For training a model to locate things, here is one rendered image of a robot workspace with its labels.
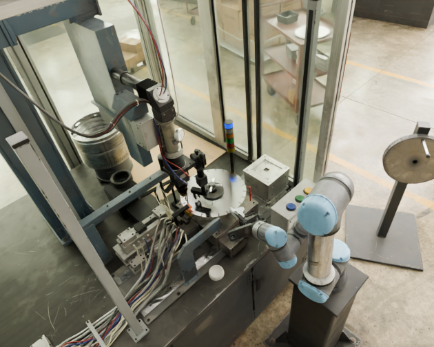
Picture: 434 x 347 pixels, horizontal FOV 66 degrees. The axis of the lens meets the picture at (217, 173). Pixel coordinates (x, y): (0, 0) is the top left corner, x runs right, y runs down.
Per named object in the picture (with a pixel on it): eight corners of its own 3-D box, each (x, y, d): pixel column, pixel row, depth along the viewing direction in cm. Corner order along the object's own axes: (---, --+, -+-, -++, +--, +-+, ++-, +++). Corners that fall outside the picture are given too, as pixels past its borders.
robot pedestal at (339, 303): (360, 341, 197) (394, 275, 147) (321, 396, 179) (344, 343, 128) (304, 296, 220) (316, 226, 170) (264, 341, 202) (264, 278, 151)
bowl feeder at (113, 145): (122, 149, 232) (106, 104, 208) (148, 169, 214) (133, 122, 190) (83, 172, 218) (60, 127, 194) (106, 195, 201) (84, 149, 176)
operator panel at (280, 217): (302, 197, 185) (305, 177, 174) (319, 206, 178) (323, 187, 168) (269, 226, 172) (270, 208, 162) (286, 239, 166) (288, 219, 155)
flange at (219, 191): (199, 186, 170) (198, 182, 168) (220, 181, 171) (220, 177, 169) (204, 202, 162) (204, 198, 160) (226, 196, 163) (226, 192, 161)
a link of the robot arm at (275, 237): (278, 254, 127) (267, 237, 125) (262, 246, 137) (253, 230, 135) (292, 240, 130) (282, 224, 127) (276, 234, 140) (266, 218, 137)
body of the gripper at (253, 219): (257, 226, 155) (271, 231, 144) (242, 234, 152) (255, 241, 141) (251, 211, 153) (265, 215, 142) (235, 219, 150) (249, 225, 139)
